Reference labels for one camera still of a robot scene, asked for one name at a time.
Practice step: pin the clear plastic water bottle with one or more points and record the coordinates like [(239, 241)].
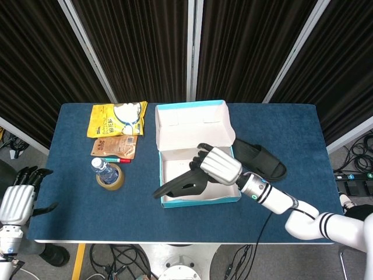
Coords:
[(100, 167)]

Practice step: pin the yellow snack bag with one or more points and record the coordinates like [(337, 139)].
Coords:
[(102, 122)]

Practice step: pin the light blue shoe box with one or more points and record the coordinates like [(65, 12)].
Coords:
[(192, 128)]

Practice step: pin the dark pleated partition panel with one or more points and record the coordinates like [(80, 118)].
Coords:
[(35, 73), (335, 73), (145, 43), (239, 43)]

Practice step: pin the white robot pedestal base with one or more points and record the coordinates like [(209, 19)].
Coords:
[(180, 256)]

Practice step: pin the clear packing tape roll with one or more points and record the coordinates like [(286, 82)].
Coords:
[(116, 185)]

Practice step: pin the red marker pen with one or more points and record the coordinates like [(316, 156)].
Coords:
[(123, 160)]

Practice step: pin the yellow floor tape strip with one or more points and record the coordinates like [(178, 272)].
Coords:
[(78, 262)]

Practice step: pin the brown snack pouch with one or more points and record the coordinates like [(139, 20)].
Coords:
[(113, 146)]

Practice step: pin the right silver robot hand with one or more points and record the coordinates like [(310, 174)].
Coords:
[(221, 166)]

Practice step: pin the black power strip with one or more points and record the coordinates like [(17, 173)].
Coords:
[(358, 175)]

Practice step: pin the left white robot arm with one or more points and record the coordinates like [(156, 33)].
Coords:
[(8, 239)]

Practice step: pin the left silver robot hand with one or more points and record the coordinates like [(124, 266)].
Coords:
[(17, 204)]

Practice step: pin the black rubber slipper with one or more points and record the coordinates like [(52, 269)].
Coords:
[(262, 159), (183, 186)]

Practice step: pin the dark blue tablecloth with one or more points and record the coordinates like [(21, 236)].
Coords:
[(116, 221)]

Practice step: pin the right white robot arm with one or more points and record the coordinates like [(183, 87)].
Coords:
[(277, 198)]

